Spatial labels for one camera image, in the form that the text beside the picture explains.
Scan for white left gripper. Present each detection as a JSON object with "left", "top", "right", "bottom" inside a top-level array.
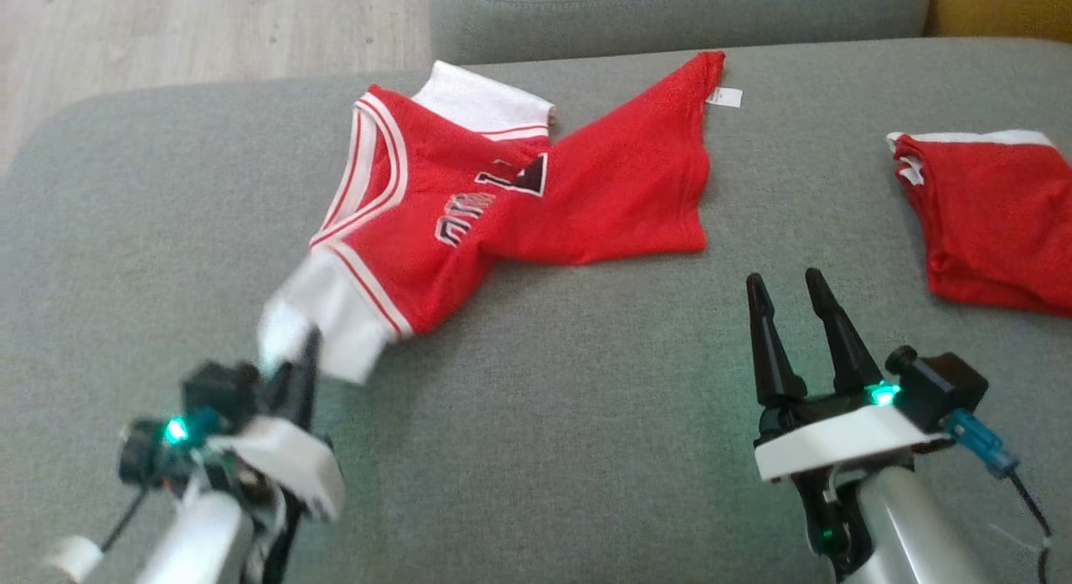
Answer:
[{"left": 201, "top": 327, "right": 346, "bottom": 522}]

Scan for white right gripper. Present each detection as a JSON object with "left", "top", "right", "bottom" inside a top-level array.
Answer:
[{"left": 745, "top": 267, "right": 935, "bottom": 486}]

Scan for red shorts white stripe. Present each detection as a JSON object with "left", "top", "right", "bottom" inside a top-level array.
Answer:
[{"left": 885, "top": 129, "right": 1072, "bottom": 319}]

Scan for red Bulls jersey white sleeves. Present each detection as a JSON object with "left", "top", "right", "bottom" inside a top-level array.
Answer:
[{"left": 255, "top": 50, "right": 745, "bottom": 386}]

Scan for grey sofa seat cushion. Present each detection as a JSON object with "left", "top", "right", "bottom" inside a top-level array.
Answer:
[{"left": 0, "top": 38, "right": 1072, "bottom": 584}]

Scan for yellow cushion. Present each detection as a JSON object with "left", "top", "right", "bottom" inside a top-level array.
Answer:
[{"left": 925, "top": 0, "right": 1072, "bottom": 45}]

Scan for right cable with blue plug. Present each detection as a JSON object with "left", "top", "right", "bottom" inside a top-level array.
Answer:
[{"left": 941, "top": 408, "right": 1054, "bottom": 584}]

